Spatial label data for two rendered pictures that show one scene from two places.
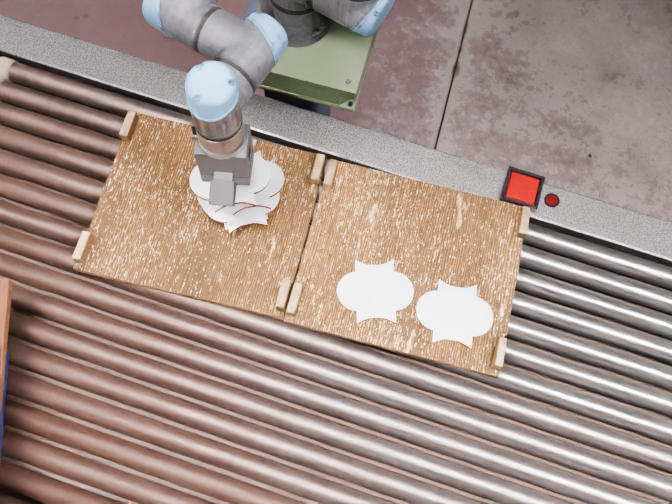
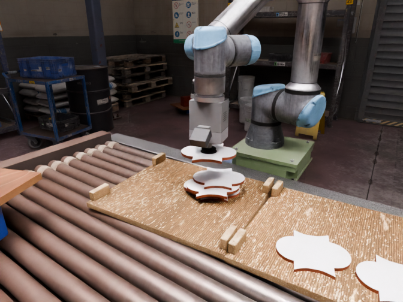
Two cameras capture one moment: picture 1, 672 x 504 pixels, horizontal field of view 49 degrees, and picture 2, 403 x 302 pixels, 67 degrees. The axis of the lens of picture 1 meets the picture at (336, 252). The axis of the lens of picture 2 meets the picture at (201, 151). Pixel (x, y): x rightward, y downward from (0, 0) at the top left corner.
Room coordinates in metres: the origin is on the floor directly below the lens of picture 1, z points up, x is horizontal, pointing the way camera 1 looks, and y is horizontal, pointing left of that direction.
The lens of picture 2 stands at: (-0.13, -0.07, 1.36)
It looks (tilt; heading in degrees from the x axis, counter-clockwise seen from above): 22 degrees down; 23
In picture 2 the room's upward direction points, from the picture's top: straight up
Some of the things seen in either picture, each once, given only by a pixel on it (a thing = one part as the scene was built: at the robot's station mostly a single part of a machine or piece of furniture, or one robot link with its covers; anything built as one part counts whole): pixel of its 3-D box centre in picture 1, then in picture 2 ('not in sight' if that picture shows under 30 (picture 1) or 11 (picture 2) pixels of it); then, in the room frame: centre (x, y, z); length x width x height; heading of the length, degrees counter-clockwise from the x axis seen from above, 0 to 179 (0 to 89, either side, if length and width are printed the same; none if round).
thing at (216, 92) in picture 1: (215, 100); (210, 51); (0.56, 0.20, 1.32); 0.09 x 0.08 x 0.11; 155
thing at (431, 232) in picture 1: (410, 263); (344, 244); (0.48, -0.15, 0.93); 0.41 x 0.35 x 0.02; 82
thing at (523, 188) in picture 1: (521, 189); not in sight; (0.67, -0.36, 0.92); 0.06 x 0.06 x 0.01; 78
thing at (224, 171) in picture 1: (221, 163); (204, 118); (0.54, 0.21, 1.16); 0.12 x 0.09 x 0.16; 2
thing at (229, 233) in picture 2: (283, 294); (228, 236); (0.39, 0.09, 0.95); 0.06 x 0.02 x 0.03; 173
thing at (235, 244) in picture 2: (294, 299); (237, 241); (0.38, 0.07, 0.95); 0.06 x 0.02 x 0.03; 172
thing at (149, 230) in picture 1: (204, 211); (186, 195); (0.54, 0.27, 0.93); 0.41 x 0.35 x 0.02; 83
